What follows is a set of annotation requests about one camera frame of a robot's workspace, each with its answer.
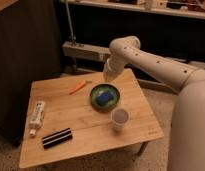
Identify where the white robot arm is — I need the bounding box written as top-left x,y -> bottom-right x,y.
103,36 -> 205,171

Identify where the dark cabinet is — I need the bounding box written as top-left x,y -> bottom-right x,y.
0,0 -> 62,146

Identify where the wooden folding table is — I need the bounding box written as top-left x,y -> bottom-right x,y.
19,69 -> 164,168

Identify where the metal vertical pole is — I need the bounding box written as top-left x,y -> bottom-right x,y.
65,0 -> 76,46

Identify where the white tube with cap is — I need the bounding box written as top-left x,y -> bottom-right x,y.
29,101 -> 46,137

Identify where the green bowl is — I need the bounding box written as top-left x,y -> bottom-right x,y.
89,84 -> 120,110

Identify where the blue sponge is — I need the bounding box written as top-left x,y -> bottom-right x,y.
96,91 -> 113,106

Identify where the white paper cup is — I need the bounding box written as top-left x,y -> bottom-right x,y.
111,108 -> 129,131

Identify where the black striped box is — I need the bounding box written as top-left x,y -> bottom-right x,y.
42,128 -> 73,149

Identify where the orange carrot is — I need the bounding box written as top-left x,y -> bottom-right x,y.
69,80 -> 86,94

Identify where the grey metal beam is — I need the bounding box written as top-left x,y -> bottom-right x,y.
62,41 -> 205,69

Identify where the upper wooden shelf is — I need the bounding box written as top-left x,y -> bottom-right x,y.
59,0 -> 205,19

